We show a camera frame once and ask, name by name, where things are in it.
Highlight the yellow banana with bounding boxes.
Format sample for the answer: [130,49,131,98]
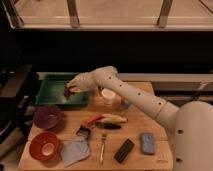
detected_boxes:
[101,114,128,123]

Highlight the blue sponge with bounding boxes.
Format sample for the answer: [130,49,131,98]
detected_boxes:
[140,132,155,155]

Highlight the orange carrot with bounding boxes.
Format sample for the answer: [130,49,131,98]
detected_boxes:
[82,115,103,125]

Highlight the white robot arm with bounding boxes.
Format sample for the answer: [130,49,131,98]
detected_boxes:
[65,66,213,171]

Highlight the white plastic cup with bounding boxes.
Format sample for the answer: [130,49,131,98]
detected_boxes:
[101,88,116,106]

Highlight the black marker pen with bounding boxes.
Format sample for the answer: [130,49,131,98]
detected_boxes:
[96,123,122,130]

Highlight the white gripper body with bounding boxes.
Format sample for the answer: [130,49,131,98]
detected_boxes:
[65,72,95,92]

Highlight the black chair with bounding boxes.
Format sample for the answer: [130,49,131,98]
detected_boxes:
[0,65,39,144]

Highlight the green plastic tray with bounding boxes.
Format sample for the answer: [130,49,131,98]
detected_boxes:
[36,73,90,108]

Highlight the bunch of dark grapes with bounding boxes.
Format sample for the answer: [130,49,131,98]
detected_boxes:
[63,86,74,98]

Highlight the silver fork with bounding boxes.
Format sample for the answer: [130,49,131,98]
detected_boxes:
[99,133,107,164]

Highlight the colourful toy block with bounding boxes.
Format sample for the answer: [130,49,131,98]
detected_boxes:
[120,101,131,109]

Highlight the purple bowl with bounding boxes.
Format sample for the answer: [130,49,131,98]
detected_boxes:
[33,105,63,130]

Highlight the grey folded cloth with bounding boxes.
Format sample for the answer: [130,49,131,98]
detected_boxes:
[61,136,90,166]

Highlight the black rectangular remote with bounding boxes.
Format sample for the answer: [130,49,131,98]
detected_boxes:
[114,139,134,163]

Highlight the orange bowl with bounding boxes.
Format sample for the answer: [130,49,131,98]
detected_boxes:
[29,131,61,161]

